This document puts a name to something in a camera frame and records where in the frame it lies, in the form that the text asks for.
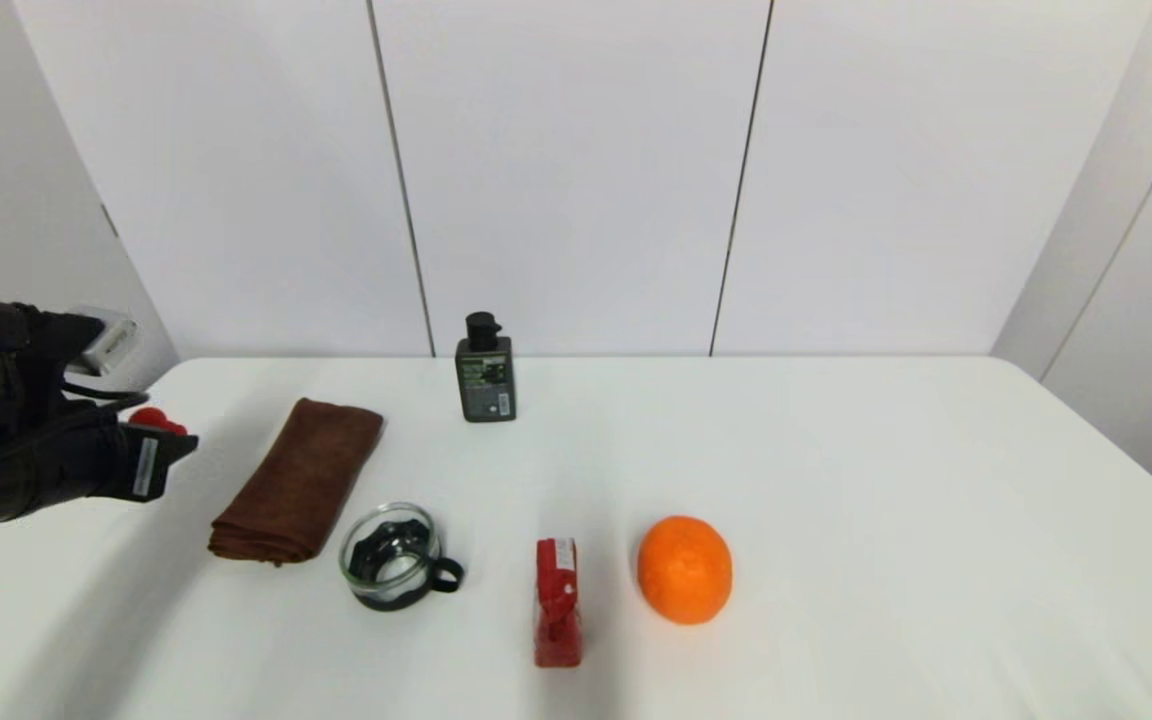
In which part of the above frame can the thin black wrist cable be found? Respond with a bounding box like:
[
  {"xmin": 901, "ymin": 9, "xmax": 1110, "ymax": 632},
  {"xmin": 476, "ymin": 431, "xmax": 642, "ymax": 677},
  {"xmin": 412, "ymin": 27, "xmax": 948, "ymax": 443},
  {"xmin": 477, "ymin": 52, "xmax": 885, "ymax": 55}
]
[{"xmin": 0, "ymin": 372, "xmax": 152, "ymax": 546}]

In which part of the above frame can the red snack packet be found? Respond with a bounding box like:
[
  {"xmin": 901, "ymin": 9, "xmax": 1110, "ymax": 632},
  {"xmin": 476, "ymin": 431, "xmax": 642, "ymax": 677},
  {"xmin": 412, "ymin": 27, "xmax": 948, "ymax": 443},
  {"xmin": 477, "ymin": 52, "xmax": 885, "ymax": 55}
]
[{"xmin": 533, "ymin": 538, "xmax": 583, "ymax": 669}]

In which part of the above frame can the dark green pump bottle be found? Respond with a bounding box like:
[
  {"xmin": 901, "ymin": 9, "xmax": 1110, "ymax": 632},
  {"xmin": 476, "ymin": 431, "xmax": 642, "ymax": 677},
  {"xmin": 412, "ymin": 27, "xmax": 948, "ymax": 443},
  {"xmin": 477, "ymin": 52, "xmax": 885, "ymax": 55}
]
[{"xmin": 454, "ymin": 311, "xmax": 517, "ymax": 424}]

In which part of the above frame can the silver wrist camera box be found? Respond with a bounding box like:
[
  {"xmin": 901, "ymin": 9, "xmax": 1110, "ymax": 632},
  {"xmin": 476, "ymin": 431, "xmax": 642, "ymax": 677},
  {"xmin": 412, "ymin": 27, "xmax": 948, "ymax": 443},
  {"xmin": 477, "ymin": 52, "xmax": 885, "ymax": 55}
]
[{"xmin": 66, "ymin": 308, "xmax": 139, "ymax": 378}]

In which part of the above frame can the glass cup with black handle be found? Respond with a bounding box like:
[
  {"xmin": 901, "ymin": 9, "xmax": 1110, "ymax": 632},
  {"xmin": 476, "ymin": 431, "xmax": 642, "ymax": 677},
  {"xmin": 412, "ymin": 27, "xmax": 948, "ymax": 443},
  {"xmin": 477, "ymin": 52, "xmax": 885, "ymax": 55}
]
[{"xmin": 339, "ymin": 503, "xmax": 464, "ymax": 612}]

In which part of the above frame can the red toy duck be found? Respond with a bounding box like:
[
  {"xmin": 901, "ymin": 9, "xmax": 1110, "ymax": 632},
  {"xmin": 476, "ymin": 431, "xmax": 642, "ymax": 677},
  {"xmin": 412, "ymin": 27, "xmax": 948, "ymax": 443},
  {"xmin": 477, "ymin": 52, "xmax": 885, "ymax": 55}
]
[{"xmin": 128, "ymin": 406, "xmax": 188, "ymax": 438}]

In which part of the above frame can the brown folded cloth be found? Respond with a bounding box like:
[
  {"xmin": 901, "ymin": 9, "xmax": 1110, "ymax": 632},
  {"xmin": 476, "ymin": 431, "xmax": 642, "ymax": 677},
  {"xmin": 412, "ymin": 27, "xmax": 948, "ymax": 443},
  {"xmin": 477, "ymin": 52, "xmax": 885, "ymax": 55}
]
[{"xmin": 208, "ymin": 398, "xmax": 385, "ymax": 567}]

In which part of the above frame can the orange fruit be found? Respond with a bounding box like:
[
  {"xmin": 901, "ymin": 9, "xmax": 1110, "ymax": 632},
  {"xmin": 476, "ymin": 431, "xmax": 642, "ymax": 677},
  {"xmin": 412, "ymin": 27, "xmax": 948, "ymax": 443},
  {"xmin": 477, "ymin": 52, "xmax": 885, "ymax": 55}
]
[{"xmin": 636, "ymin": 515, "xmax": 735, "ymax": 627}]

